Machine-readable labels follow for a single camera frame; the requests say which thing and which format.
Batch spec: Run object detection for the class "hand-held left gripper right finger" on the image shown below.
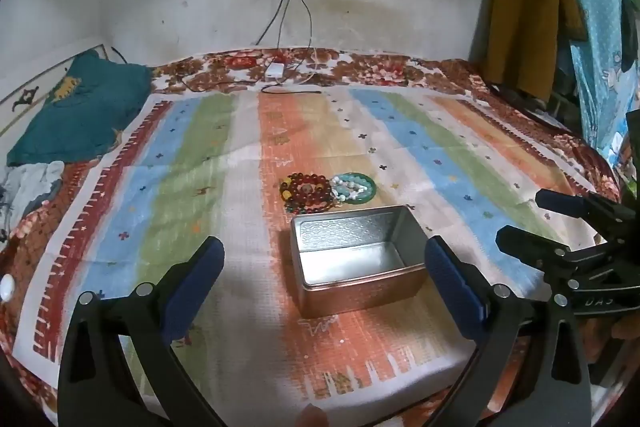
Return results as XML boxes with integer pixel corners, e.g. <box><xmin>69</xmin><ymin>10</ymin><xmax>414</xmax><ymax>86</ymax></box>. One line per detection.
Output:
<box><xmin>424</xmin><ymin>235</ymin><xmax>594</xmax><ymax>427</ymax></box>

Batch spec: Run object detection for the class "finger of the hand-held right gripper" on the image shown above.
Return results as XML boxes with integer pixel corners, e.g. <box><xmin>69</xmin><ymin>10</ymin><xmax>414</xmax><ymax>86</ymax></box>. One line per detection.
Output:
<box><xmin>535</xmin><ymin>188</ymin><xmax>624</xmax><ymax>234</ymax></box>
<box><xmin>495</xmin><ymin>226</ymin><xmax>577</xmax><ymax>279</ymax></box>

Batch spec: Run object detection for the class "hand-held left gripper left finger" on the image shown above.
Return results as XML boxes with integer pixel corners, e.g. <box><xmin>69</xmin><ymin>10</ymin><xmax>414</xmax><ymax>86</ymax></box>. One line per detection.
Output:
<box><xmin>57</xmin><ymin>236</ymin><xmax>225</xmax><ymax>427</ymax></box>

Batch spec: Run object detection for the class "silver metal tin box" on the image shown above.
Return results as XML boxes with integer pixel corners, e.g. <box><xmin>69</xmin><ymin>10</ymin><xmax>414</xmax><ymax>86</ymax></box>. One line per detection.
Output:
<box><xmin>290</xmin><ymin>205</ymin><xmax>429</xmax><ymax>319</ymax></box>

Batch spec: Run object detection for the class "green jade bangle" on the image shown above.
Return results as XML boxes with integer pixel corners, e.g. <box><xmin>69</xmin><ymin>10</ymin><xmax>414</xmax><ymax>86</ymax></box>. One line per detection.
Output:
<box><xmin>330</xmin><ymin>171</ymin><xmax>377</xmax><ymax>206</ymax></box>

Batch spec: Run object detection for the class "multicoloured bead bracelet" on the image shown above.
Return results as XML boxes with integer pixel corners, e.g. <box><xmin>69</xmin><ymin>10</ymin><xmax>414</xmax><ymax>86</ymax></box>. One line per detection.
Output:
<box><xmin>279</xmin><ymin>179</ymin><xmax>307</xmax><ymax>214</ymax></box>

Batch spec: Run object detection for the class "white bead bracelet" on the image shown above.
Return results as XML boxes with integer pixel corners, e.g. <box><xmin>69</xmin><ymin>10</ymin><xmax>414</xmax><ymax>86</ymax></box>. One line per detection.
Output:
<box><xmin>327</xmin><ymin>175</ymin><xmax>373</xmax><ymax>202</ymax></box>

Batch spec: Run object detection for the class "dark red bead bracelet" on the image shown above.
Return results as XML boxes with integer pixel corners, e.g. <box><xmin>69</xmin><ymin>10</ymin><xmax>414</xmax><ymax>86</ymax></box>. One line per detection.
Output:
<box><xmin>286</xmin><ymin>173</ymin><xmax>334</xmax><ymax>214</ymax></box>

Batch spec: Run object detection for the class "person's right hand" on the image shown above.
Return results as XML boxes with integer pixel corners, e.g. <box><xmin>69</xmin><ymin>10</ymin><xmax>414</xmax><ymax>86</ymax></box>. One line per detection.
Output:
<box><xmin>611</xmin><ymin>314</ymin><xmax>640</xmax><ymax>358</ymax></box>

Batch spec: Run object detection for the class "striped woven mat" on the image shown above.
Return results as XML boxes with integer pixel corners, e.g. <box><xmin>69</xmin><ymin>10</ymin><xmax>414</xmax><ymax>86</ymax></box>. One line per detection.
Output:
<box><xmin>12</xmin><ymin>86</ymin><xmax>608</xmax><ymax>413</ymax></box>

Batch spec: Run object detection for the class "blue printed hanging cloth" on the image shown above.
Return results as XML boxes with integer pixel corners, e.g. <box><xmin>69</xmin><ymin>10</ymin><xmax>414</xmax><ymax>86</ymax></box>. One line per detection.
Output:
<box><xmin>550</xmin><ymin>0</ymin><xmax>638</xmax><ymax>168</ymax></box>

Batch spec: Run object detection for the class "grey white crumpled cloth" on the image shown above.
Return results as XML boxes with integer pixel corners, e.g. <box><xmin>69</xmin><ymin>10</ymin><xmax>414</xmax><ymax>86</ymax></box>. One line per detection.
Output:
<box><xmin>0</xmin><ymin>161</ymin><xmax>66</xmax><ymax>243</ymax></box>

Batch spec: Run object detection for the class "mustard hanging cloth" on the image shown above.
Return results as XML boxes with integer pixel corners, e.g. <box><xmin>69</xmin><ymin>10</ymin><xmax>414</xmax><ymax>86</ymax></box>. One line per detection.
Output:
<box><xmin>482</xmin><ymin>0</ymin><xmax>586</xmax><ymax>100</ymax></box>

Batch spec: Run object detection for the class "teal pillow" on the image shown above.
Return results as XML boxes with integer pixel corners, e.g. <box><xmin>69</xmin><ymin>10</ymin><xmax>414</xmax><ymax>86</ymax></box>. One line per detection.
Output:
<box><xmin>6</xmin><ymin>49</ymin><xmax>153</xmax><ymax>168</ymax></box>

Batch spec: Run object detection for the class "black cable on bed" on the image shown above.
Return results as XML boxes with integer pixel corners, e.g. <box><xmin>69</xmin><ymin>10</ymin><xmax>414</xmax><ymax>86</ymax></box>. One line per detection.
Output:
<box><xmin>260</xmin><ymin>84</ymin><xmax>322</xmax><ymax>96</ymax></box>

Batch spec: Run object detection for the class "black power cable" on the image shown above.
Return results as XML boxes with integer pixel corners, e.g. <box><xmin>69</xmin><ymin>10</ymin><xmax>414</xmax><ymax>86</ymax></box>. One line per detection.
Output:
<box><xmin>256</xmin><ymin>0</ymin><xmax>297</xmax><ymax>48</ymax></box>

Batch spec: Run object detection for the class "white charging cable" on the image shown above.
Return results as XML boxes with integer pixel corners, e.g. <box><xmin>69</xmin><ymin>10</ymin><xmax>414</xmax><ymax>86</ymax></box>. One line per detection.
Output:
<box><xmin>296</xmin><ymin>0</ymin><xmax>315</xmax><ymax>60</ymax></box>

